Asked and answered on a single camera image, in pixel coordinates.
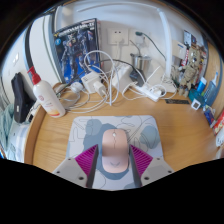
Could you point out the steel cup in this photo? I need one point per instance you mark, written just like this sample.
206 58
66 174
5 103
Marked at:
140 61

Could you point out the tan robot figure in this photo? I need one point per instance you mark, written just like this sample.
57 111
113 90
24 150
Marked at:
190 73

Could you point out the light bedding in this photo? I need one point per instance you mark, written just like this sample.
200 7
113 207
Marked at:
11 136

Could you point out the colourful poster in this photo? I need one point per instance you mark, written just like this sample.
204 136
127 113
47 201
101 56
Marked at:
188 36

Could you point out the white red-pump lotion bottle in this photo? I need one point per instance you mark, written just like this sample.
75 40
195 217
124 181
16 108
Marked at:
48 98

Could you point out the white wall socket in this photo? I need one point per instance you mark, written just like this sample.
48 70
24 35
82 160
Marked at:
117 36
137 37

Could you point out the white power strip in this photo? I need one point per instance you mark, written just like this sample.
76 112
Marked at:
148 93

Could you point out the white wall plate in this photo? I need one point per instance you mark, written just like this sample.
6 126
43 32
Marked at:
179 50

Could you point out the white grey-blue printed mouse pad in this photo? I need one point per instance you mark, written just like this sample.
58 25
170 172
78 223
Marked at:
146 133

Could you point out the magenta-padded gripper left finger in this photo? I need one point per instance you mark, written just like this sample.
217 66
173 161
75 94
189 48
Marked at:
68 170

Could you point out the blue tissue pack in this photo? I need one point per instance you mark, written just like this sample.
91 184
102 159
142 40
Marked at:
210 116

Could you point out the white charger block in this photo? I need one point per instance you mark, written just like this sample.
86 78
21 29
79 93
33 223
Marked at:
89 81

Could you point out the blue spray bottle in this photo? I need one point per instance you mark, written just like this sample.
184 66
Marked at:
211 91

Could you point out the pink computer mouse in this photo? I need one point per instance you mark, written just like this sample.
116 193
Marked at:
115 150

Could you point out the black ruler strip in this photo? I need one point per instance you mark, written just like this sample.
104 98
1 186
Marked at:
176 101

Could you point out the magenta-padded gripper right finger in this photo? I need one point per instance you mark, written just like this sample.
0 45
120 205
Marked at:
156 170

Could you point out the teal bowl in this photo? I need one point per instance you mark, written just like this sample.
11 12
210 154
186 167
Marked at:
193 94

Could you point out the robot model kit box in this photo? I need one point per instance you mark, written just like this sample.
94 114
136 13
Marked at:
75 46

